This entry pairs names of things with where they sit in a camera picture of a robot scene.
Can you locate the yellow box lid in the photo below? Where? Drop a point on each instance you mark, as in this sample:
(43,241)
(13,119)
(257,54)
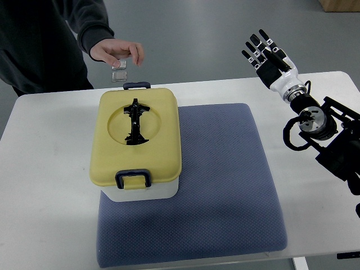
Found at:
(137,141)

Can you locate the wooden box corner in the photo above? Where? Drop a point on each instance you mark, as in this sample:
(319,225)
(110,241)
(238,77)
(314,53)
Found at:
(340,5)

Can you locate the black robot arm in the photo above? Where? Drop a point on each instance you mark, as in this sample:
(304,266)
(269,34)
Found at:
(333,130)

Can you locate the blue fabric cushion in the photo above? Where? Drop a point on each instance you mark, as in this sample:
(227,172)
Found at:
(226,203)

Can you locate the white storage box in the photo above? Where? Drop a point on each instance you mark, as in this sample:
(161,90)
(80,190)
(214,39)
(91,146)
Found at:
(156,191)

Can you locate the upper metal floor plate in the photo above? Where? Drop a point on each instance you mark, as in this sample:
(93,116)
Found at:
(122,65)

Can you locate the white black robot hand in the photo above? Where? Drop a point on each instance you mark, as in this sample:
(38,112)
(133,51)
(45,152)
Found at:
(273,66)

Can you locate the dark grey sleeve forearm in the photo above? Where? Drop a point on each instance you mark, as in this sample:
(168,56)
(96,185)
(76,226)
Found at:
(88,19)

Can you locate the white table leg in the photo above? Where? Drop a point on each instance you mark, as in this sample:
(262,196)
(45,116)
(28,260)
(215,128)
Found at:
(300,263)

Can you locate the person's bare hand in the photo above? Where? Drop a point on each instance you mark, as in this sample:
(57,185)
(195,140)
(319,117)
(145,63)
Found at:
(111,51)

